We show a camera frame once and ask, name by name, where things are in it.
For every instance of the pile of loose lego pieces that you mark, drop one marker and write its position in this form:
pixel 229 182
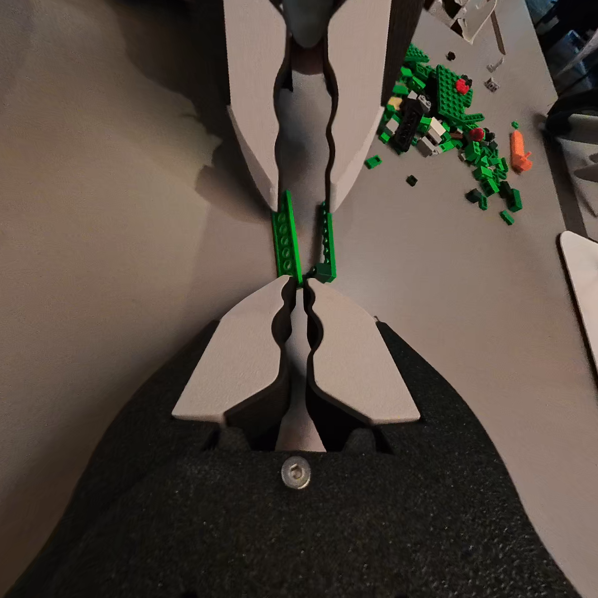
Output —
pixel 448 102

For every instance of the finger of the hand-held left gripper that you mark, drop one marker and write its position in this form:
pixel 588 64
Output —
pixel 252 70
pixel 359 70

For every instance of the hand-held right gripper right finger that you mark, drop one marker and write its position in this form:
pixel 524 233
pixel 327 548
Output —
pixel 364 373

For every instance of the orange brick separator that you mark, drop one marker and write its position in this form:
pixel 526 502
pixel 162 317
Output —
pixel 518 149

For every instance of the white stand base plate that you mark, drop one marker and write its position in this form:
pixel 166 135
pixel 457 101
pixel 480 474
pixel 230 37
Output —
pixel 584 271

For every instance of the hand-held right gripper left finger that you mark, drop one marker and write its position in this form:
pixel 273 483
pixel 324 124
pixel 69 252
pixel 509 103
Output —
pixel 233 369

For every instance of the small grey lego piece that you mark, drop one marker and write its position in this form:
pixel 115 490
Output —
pixel 491 85
pixel 494 65

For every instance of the green holed lego plate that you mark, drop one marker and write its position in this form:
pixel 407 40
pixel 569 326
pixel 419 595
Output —
pixel 286 243

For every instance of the narrow green lego plate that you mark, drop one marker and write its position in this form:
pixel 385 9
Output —
pixel 327 233

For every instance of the white and black fin piece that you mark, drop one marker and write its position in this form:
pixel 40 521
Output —
pixel 479 18
pixel 444 9

